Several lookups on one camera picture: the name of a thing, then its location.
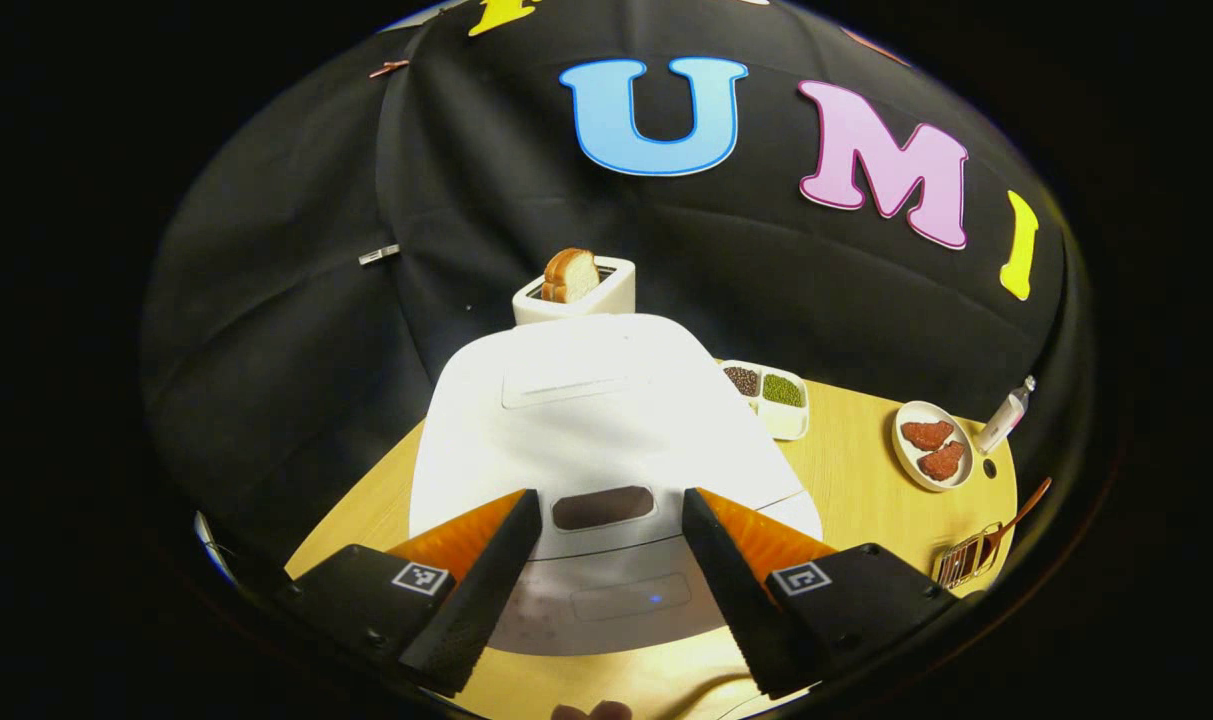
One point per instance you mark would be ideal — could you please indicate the white cloth clip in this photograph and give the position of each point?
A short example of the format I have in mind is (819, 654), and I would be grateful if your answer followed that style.
(379, 254)

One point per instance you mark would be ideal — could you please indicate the white round plate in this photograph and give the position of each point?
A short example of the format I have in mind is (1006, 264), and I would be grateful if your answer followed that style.
(906, 460)

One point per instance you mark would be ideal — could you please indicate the white rice cooker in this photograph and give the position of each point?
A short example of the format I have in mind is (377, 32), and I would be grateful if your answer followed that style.
(606, 420)

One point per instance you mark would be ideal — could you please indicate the brown wooden spoon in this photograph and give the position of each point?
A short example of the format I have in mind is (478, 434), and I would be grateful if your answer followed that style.
(1026, 505)

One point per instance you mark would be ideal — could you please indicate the white divided grain dish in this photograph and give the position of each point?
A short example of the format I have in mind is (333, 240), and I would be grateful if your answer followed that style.
(786, 427)

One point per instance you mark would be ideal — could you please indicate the black backdrop cloth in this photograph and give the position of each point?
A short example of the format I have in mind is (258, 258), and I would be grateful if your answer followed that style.
(266, 300)

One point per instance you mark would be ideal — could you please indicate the red meat piece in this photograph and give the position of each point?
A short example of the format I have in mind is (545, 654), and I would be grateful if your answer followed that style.
(941, 462)
(926, 435)

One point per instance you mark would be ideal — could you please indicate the toast bread slice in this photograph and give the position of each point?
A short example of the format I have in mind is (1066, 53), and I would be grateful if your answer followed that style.
(569, 277)

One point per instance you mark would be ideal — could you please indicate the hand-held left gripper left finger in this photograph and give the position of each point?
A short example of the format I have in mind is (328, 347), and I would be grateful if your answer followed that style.
(476, 610)

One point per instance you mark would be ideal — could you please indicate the white toaster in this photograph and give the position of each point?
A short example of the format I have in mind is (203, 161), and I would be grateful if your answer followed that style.
(614, 290)

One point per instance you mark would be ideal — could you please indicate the small clear bottle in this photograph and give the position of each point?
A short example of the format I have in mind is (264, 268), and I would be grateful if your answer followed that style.
(1001, 420)

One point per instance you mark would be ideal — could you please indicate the red cloth clip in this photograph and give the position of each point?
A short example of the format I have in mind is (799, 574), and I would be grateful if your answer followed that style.
(388, 69)

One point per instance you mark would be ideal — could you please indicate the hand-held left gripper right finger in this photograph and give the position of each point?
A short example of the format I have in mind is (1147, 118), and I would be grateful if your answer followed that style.
(731, 600)

